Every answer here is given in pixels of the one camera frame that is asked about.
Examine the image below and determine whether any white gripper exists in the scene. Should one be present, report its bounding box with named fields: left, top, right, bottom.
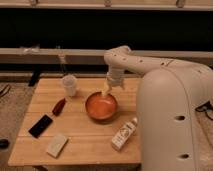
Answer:
left=101, top=66, right=124, bottom=97

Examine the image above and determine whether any white sponge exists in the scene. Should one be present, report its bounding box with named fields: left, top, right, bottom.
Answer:
left=46, top=134, right=68, bottom=158

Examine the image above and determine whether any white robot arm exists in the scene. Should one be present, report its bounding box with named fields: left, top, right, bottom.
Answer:
left=104, top=46, right=213, bottom=171

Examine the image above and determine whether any orange bowl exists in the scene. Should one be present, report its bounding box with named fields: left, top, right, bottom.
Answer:
left=85, top=92, right=118, bottom=121

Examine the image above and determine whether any translucent plastic cup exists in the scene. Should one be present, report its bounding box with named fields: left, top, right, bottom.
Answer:
left=61, top=75, right=77, bottom=97

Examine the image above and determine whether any black phone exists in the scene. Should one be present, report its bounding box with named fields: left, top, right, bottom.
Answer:
left=28, top=115, right=53, bottom=138

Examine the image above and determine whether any black object on floor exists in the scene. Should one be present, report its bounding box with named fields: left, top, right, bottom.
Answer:
left=0, top=139, right=10, bottom=149

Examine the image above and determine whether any black table leg bracket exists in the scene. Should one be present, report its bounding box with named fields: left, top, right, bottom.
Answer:
left=28, top=67, right=42, bottom=87

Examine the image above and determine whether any black cable left floor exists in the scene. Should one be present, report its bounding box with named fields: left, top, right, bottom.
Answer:
left=0, top=83, right=12, bottom=98

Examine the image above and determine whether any black cable floor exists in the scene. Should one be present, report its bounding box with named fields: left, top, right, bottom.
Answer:
left=195, top=100, right=213, bottom=121
left=0, top=83, right=12, bottom=98

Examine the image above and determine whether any black cable right floor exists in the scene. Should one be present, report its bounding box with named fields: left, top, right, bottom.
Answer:
left=195, top=100, right=213, bottom=121

